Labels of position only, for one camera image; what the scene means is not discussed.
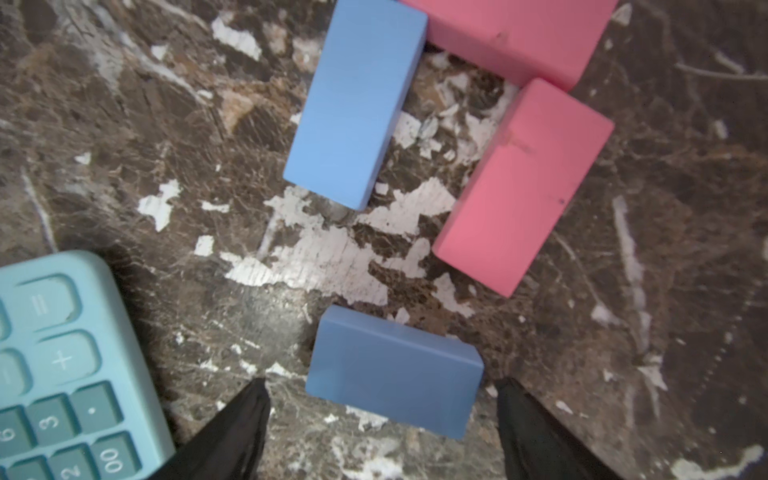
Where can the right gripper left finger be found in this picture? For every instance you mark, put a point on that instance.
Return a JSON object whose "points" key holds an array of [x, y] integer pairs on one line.
{"points": [[230, 446]]}

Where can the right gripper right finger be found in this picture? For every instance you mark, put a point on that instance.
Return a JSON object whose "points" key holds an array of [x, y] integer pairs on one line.
{"points": [[538, 446]]}

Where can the light blue block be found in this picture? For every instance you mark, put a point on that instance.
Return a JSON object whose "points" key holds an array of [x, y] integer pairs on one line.
{"points": [[399, 372]]}

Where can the pink block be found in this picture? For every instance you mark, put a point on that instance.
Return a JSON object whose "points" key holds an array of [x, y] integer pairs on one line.
{"points": [[520, 40], [540, 154]]}

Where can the pink block top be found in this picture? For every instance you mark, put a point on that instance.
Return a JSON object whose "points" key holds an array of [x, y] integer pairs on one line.
{"points": [[520, 40]]}

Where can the teal calculator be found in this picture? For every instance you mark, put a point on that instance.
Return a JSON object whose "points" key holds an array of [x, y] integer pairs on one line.
{"points": [[77, 397]]}

